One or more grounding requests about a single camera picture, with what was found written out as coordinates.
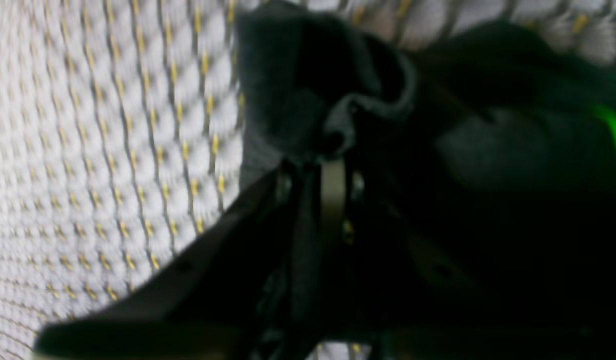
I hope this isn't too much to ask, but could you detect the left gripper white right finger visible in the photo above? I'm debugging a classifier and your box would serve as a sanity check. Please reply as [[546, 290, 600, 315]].
[[321, 157, 616, 360]]

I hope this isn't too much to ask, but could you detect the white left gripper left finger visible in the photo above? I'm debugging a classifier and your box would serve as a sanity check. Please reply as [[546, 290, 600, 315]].
[[33, 168, 296, 360]]

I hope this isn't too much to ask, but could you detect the dark grey T-shirt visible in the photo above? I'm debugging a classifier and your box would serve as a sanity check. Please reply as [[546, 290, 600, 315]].
[[235, 0, 616, 360]]

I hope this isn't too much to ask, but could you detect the fan-patterned table cloth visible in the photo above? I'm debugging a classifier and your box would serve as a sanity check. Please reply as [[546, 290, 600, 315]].
[[0, 0, 616, 360]]

